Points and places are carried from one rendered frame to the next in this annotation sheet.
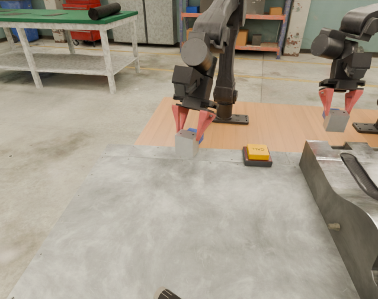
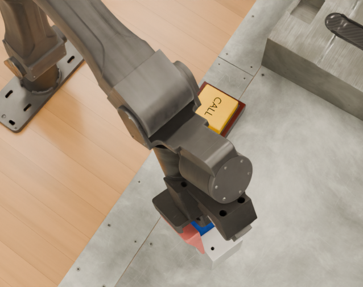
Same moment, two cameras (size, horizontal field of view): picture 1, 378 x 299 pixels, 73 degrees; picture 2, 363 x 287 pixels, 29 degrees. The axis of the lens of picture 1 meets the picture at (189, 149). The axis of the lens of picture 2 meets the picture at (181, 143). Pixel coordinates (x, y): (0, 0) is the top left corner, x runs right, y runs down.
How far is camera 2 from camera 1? 0.81 m
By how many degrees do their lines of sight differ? 50
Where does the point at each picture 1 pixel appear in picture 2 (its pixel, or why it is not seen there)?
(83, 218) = not seen: outside the picture
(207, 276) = not seen: outside the picture
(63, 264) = not seen: outside the picture
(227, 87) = (52, 48)
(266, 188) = (288, 155)
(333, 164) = (340, 56)
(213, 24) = (173, 91)
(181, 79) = (241, 225)
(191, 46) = (225, 178)
